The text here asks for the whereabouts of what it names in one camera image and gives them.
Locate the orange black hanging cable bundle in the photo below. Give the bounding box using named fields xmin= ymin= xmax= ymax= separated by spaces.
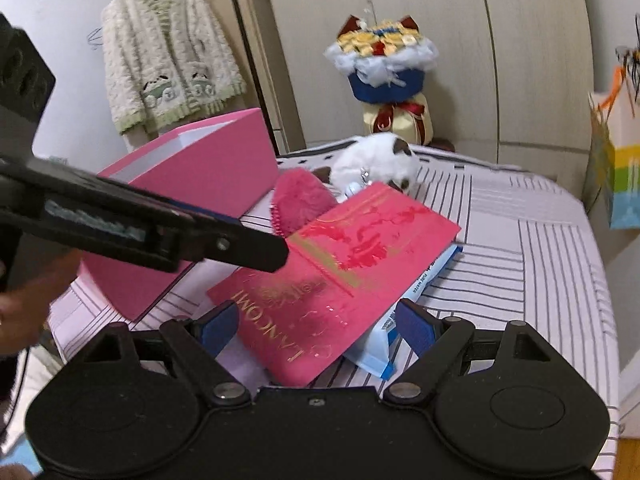
xmin=615 ymin=25 xmax=640 ymax=106

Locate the colourful paper gift bag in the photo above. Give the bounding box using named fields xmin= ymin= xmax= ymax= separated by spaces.
xmin=582 ymin=67 xmax=640 ymax=231

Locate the white plush cat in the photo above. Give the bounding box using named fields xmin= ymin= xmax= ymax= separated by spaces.
xmin=312 ymin=132 xmax=418 ymax=198

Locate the pink cardboard box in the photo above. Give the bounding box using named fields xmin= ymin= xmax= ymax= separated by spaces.
xmin=80 ymin=107 xmax=281 ymax=321

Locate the beige wardrobe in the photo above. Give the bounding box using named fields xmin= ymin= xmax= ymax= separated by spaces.
xmin=222 ymin=0 xmax=596 ymax=181

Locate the striped pink bed sheet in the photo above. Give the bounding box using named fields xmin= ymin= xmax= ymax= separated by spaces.
xmin=0 ymin=137 xmax=621 ymax=480

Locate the pink fluffy pompom keychain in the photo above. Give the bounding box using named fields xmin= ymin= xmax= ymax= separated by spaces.
xmin=270 ymin=169 xmax=338 ymax=238

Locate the blue white wet wipe pack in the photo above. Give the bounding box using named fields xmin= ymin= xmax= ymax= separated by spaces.
xmin=345 ymin=242 xmax=463 ymax=378

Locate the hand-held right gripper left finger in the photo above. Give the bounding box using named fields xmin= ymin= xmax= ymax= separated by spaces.
xmin=75 ymin=304 xmax=253 ymax=408

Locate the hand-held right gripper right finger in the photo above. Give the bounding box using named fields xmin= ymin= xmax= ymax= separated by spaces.
xmin=382 ymin=299 xmax=556 ymax=406

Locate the yellow flower bouquet blue wrap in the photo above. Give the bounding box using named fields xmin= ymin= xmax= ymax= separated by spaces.
xmin=324 ymin=12 xmax=441 ymax=143

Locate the pink Lancome gift box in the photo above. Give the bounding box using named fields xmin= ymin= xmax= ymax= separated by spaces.
xmin=207 ymin=182 xmax=462 ymax=388

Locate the cream fluffy cardigan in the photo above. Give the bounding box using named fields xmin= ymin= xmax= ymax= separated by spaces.
xmin=100 ymin=0 xmax=248 ymax=136

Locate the person's left hand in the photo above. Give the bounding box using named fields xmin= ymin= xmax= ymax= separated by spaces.
xmin=0 ymin=250 xmax=83 ymax=358

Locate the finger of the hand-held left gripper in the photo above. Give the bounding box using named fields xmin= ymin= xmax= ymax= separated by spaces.
xmin=165 ymin=204 xmax=290 ymax=273

